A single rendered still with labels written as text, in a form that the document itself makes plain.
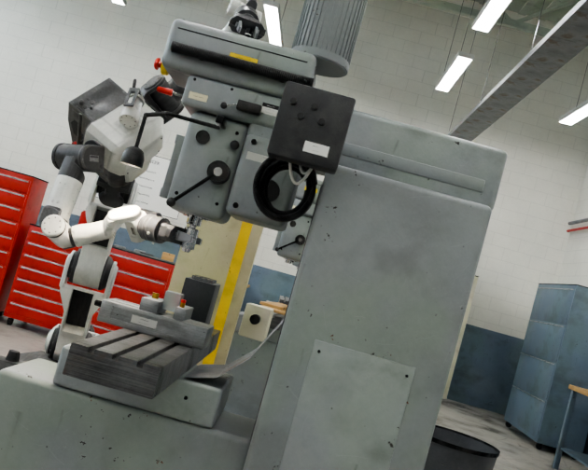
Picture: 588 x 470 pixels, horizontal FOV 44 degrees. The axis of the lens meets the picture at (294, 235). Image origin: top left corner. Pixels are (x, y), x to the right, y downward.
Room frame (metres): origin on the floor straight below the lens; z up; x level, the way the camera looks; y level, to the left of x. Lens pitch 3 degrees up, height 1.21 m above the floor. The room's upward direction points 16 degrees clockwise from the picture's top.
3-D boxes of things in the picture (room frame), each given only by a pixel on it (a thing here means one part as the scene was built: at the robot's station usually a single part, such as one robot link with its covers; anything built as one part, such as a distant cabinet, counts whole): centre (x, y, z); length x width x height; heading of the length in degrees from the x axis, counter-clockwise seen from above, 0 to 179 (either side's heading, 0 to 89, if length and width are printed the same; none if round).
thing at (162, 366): (2.40, 0.32, 0.87); 1.24 x 0.23 x 0.08; 178
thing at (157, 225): (2.37, 0.40, 1.23); 0.13 x 0.12 x 0.10; 153
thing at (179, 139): (2.34, 0.43, 1.44); 0.04 x 0.04 x 0.21; 88
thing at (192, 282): (2.87, 0.30, 1.01); 0.22 x 0.12 x 0.20; 0
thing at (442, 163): (2.32, -0.18, 1.66); 0.80 x 0.23 x 0.20; 88
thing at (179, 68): (2.33, 0.31, 1.81); 0.47 x 0.26 x 0.16; 88
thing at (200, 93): (2.33, 0.28, 1.68); 0.34 x 0.24 x 0.10; 88
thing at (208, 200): (2.33, 0.32, 1.47); 0.21 x 0.19 x 0.32; 178
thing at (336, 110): (1.99, 0.03, 1.62); 0.20 x 0.09 x 0.21; 88
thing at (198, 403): (2.33, 0.32, 0.77); 0.50 x 0.35 x 0.12; 88
